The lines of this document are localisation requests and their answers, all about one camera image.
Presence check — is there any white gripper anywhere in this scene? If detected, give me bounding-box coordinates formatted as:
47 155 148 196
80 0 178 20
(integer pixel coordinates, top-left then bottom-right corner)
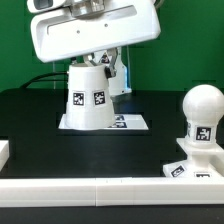
31 0 161 78

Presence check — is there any white lamp shade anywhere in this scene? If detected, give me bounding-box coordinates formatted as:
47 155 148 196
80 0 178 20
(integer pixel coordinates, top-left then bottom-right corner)
64 63 115 130

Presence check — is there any white lamp bulb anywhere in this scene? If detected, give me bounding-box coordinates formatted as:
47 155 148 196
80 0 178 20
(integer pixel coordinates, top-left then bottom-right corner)
183 84 224 148

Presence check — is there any white lamp base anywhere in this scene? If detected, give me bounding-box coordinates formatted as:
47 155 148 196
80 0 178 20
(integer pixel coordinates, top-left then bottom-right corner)
163 138 224 178

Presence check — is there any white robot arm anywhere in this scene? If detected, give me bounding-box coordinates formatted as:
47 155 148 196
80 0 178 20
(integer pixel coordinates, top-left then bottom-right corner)
27 0 161 78

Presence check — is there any white marker plate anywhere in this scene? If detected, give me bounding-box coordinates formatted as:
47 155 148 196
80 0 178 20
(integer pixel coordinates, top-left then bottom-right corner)
58 114 148 131

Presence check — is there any black cable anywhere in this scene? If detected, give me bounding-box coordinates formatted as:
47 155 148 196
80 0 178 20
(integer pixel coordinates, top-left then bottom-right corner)
18 72 69 91

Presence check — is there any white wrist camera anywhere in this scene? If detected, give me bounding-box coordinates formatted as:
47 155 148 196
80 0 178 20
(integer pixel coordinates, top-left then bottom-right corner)
27 0 71 13

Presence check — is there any white left wall bar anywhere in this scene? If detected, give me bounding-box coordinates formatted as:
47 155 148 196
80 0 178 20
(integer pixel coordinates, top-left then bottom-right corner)
0 140 9 171

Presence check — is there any white wall bar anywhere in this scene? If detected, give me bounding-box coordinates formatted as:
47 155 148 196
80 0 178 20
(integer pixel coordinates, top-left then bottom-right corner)
0 140 9 171
0 178 224 207

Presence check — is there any white front wall bar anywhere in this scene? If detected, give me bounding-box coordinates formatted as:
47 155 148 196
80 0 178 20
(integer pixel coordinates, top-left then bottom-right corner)
0 178 224 207

